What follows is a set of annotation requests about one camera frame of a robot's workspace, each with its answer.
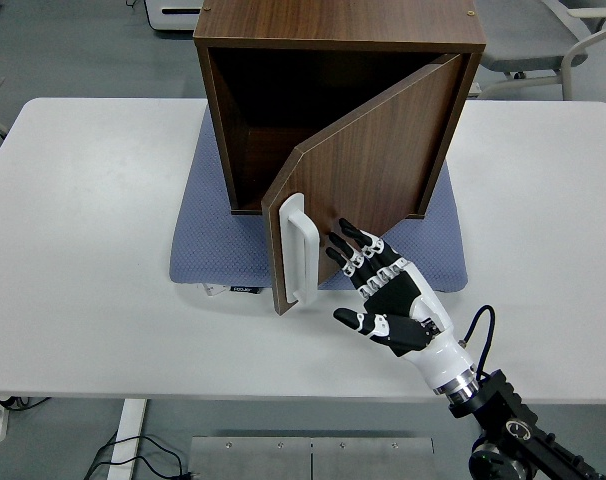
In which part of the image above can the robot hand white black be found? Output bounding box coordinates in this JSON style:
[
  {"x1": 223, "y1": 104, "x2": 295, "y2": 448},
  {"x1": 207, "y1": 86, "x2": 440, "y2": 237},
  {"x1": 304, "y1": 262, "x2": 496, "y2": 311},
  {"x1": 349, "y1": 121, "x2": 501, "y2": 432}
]
[{"x1": 325, "y1": 217, "x2": 474, "y2": 392}]

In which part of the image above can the brown wooden cabinet door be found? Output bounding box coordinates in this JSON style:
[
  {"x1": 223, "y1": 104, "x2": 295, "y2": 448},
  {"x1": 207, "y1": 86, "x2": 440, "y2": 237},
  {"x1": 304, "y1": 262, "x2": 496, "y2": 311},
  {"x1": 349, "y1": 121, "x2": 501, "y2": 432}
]
[{"x1": 261, "y1": 52, "x2": 465, "y2": 317}]

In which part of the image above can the brown wooden cabinet body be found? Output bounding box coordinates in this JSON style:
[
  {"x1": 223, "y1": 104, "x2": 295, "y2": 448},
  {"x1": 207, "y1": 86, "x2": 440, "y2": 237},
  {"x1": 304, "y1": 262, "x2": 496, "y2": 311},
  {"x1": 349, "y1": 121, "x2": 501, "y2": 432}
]
[{"x1": 192, "y1": 0, "x2": 487, "y2": 221}]

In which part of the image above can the grey metal plate with screws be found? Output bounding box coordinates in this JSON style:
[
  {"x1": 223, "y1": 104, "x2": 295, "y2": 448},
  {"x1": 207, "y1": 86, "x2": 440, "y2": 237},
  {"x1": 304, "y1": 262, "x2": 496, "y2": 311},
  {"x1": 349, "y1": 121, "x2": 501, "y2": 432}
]
[{"x1": 189, "y1": 435, "x2": 435, "y2": 480}]

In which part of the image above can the blue-grey mesh mat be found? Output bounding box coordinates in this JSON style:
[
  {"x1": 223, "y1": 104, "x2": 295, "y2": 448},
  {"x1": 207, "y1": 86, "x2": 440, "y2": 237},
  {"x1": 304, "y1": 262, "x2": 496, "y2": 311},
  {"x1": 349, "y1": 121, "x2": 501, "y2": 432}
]
[{"x1": 169, "y1": 107, "x2": 469, "y2": 295}]

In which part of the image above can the white table leg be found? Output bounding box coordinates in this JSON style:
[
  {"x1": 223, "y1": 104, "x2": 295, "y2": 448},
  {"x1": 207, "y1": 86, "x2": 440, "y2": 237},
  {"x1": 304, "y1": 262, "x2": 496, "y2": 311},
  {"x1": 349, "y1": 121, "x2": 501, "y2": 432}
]
[{"x1": 106, "y1": 398, "x2": 148, "y2": 480}]

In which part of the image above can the white appliance box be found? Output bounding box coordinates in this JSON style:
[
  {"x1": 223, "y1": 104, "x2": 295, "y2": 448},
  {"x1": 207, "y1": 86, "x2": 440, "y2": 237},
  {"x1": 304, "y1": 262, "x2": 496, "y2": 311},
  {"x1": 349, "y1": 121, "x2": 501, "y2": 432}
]
[{"x1": 145, "y1": 0, "x2": 207, "y2": 32}]

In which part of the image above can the white door handle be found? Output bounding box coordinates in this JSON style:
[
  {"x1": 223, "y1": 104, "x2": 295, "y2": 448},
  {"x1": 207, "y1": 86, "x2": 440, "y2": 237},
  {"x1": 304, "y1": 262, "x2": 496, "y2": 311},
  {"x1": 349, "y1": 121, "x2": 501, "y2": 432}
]
[{"x1": 278, "y1": 192, "x2": 320, "y2": 306}]

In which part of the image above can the black floor cable with plug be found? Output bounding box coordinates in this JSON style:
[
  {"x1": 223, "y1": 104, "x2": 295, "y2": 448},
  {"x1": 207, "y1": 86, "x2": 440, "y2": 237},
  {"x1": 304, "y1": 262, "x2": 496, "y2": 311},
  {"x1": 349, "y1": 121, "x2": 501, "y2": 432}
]
[{"x1": 82, "y1": 433, "x2": 199, "y2": 480}]

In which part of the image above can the grey office chair white frame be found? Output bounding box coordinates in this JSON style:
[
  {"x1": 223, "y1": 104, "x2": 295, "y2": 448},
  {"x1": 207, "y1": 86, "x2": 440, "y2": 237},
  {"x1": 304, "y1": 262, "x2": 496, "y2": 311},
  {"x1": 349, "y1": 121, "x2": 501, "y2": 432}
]
[{"x1": 475, "y1": 0, "x2": 606, "y2": 101}]

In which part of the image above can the black cable at power strip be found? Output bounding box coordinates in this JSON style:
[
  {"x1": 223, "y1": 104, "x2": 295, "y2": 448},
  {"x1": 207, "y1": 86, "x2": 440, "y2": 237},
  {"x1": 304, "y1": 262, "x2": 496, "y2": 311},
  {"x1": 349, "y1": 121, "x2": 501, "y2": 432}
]
[{"x1": 0, "y1": 394, "x2": 50, "y2": 412}]

